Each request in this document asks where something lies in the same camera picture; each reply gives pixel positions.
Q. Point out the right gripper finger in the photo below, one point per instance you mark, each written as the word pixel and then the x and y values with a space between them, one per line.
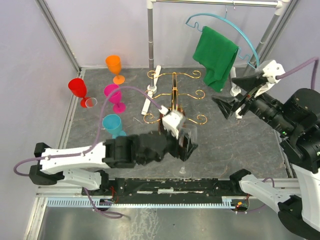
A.
pixel 250 83
pixel 227 105

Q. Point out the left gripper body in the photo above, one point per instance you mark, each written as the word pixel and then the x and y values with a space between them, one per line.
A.
pixel 173 145

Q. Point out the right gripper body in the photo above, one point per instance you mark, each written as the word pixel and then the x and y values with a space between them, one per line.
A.
pixel 256 93

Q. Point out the clear wine glass front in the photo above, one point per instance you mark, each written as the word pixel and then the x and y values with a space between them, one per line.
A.
pixel 182 172

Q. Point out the clear wine glass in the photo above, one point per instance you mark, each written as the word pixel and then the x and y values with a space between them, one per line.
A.
pixel 90 102
pixel 182 172

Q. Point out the blue wine glass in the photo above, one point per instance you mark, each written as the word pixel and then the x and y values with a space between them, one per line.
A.
pixel 113 125

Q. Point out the pink wine glass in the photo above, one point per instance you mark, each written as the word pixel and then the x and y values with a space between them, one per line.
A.
pixel 118 106

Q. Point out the orange wine glass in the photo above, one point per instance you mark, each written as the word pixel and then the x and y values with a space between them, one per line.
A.
pixel 114 65

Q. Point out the red wine glass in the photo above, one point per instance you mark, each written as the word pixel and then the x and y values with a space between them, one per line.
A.
pixel 78 87

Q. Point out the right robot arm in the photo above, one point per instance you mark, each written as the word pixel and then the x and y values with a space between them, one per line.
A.
pixel 298 123

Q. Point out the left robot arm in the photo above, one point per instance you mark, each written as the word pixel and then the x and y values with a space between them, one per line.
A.
pixel 85 166

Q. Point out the green cloth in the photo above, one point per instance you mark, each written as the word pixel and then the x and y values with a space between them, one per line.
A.
pixel 217 54

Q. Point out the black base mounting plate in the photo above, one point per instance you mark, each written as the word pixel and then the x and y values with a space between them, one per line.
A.
pixel 165 191

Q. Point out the light blue clothes hanger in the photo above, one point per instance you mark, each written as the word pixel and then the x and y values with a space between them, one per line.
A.
pixel 252 60

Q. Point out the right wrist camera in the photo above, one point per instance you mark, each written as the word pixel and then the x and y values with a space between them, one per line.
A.
pixel 269 69

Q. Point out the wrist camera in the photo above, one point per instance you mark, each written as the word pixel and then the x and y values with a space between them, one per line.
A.
pixel 172 120
pixel 269 69

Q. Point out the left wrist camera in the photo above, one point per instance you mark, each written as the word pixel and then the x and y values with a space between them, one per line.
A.
pixel 172 120

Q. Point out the gold wire glass rack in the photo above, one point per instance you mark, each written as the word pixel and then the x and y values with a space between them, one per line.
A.
pixel 174 105

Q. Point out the silver clothes rail stand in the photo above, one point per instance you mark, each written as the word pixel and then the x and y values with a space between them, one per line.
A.
pixel 279 6

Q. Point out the light blue cable duct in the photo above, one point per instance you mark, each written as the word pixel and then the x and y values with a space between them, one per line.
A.
pixel 84 202

